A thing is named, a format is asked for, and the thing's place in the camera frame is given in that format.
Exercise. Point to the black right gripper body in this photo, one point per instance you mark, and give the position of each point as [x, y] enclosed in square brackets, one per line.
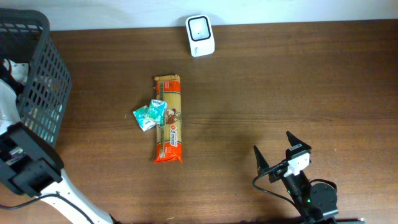
[277, 175]

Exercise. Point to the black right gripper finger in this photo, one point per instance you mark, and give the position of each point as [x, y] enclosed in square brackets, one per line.
[294, 141]
[262, 165]

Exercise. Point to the orange spaghetti pack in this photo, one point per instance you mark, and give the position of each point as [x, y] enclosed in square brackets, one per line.
[169, 131]

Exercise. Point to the teal tissue pack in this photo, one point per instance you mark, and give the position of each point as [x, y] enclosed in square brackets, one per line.
[156, 111]
[140, 116]

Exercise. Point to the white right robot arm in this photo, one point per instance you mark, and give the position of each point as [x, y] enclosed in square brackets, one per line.
[316, 199]

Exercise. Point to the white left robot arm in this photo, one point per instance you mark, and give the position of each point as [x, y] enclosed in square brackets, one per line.
[30, 166]

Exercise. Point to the white barcode scanner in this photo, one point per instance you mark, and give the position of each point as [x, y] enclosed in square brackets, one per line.
[200, 35]

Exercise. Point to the dark grey plastic basket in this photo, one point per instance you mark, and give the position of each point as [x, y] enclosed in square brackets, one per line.
[25, 38]

